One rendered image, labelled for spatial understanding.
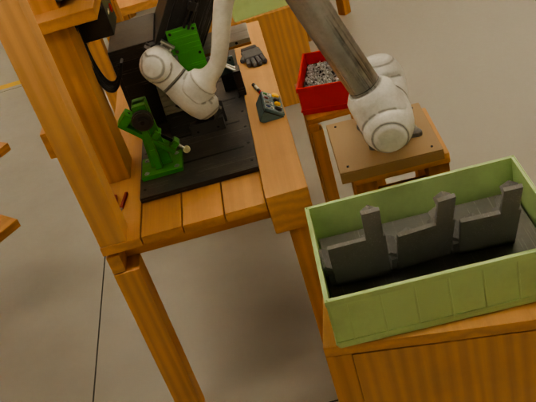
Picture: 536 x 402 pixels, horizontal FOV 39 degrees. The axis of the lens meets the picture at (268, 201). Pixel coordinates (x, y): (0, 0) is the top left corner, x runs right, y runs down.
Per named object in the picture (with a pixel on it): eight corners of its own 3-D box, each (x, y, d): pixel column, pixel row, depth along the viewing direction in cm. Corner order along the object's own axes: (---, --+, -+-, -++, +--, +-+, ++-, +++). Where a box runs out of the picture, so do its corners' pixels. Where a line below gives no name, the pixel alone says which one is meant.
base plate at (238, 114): (234, 47, 351) (233, 43, 350) (259, 171, 260) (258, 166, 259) (147, 72, 353) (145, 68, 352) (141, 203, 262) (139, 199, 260)
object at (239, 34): (247, 29, 306) (246, 21, 304) (251, 44, 293) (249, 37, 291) (154, 56, 308) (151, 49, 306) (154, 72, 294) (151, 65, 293)
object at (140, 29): (180, 85, 327) (155, 11, 308) (182, 118, 302) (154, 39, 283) (139, 97, 328) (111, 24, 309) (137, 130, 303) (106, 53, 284)
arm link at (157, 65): (135, 61, 250) (165, 89, 253) (128, 69, 235) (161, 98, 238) (156, 37, 247) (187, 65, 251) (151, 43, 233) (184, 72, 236)
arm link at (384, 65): (407, 100, 261) (399, 41, 249) (414, 127, 246) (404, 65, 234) (360, 109, 263) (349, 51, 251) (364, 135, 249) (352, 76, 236)
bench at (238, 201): (299, 173, 416) (258, 24, 367) (357, 375, 292) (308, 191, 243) (176, 207, 419) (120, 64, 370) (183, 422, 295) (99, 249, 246)
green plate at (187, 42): (212, 74, 292) (196, 20, 285) (211, 78, 284) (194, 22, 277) (183, 83, 292) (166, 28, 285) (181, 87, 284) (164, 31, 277)
